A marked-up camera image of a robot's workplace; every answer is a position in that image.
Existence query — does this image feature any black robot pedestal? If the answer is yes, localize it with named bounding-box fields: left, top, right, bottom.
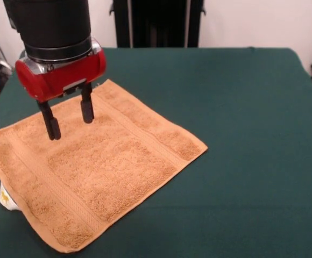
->
left=109, top=0, right=207, bottom=48

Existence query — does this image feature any dark green table cloth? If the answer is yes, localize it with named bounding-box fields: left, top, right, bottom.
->
left=0, top=47, right=312, bottom=258

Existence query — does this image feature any orange terry towel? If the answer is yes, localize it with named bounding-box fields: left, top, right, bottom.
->
left=0, top=78, right=208, bottom=254

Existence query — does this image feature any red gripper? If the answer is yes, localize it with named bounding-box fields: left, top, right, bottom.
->
left=15, top=49, right=107, bottom=141

